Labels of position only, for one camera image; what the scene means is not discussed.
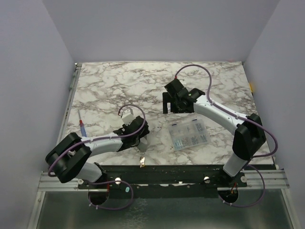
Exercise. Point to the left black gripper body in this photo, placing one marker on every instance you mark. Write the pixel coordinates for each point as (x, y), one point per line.
(145, 132)

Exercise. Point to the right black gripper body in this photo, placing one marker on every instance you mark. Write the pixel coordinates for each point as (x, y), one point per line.
(167, 101)

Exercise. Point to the metal key organizer plate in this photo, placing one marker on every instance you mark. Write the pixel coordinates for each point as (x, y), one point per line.
(143, 144)

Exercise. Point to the yellow tagged key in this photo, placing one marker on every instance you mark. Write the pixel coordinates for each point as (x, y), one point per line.
(142, 161)

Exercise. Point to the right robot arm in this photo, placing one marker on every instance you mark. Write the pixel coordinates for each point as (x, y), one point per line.
(246, 129)

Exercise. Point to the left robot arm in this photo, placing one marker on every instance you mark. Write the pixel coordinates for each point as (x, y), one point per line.
(68, 159)

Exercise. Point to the clear plastic screw box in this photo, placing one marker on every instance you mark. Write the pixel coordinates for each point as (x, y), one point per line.
(188, 134)

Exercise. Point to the blue red screwdriver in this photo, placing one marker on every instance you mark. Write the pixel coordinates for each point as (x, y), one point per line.
(82, 128)

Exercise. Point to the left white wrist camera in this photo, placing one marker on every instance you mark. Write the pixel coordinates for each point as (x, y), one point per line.
(127, 116)

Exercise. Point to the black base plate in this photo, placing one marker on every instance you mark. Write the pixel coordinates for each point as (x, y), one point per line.
(208, 180)

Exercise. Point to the aluminium frame rail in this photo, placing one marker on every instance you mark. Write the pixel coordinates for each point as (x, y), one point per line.
(269, 179)

